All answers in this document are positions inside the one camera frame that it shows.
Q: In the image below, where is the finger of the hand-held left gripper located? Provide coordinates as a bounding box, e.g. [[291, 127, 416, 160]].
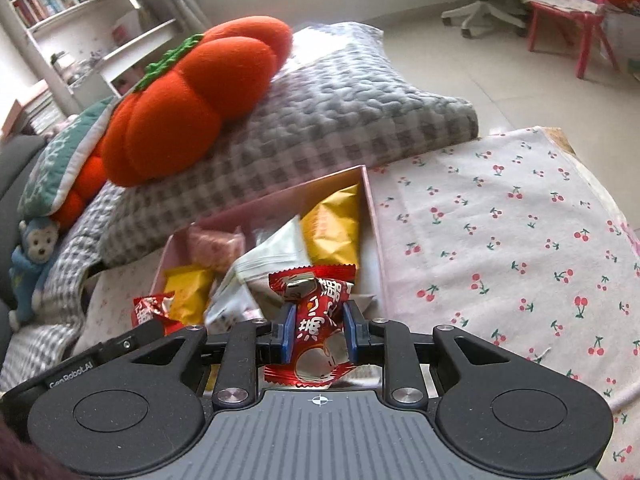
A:
[[100, 318, 167, 362]]

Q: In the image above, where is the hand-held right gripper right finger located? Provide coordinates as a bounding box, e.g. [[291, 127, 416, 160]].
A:
[[342, 300, 513, 408]]

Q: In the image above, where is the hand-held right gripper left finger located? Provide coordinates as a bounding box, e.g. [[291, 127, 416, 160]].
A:
[[127, 304, 297, 408]]

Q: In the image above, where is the small red candy packet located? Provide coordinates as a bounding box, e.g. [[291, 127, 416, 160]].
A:
[[132, 291, 176, 330]]

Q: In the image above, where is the large red candy packet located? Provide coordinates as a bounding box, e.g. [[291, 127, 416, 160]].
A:
[[264, 265, 362, 390]]

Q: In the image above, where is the yellow cracker packet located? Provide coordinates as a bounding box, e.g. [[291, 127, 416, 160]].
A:
[[162, 265, 216, 326]]

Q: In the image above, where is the plain yellow snack packet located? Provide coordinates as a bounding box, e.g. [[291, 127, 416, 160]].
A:
[[300, 184, 362, 267]]

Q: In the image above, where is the pink cardboard box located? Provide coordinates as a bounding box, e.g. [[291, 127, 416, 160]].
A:
[[150, 164, 388, 341]]

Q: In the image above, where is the white printed snack packet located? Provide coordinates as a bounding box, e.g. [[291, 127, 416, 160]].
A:
[[204, 270, 273, 333]]

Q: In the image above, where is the blue monkey plush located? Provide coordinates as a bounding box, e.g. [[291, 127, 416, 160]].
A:
[[7, 217, 63, 332]]

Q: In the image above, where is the pink snack packet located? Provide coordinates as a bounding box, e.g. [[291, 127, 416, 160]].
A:
[[187, 225, 246, 273]]

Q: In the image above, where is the small orange plush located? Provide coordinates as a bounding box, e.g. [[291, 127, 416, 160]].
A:
[[50, 152, 113, 228]]

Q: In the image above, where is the cherry print bed sheet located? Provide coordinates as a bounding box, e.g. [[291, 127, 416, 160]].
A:
[[70, 126, 640, 480]]

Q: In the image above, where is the green quilted pillow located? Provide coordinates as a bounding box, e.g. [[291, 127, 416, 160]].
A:
[[17, 96, 121, 221]]

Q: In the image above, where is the dark sofa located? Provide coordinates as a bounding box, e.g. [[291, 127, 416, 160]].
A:
[[0, 135, 48, 331]]

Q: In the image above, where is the grey checkered pillow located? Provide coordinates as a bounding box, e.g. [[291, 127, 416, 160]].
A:
[[0, 21, 481, 391]]

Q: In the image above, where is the large orange pumpkin plush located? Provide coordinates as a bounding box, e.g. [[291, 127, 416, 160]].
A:
[[102, 16, 295, 188]]

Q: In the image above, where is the newspaper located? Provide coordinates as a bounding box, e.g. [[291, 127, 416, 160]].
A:
[[521, 0, 608, 15]]

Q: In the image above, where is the white shopping bag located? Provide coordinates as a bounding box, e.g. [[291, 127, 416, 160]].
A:
[[605, 7, 640, 68]]

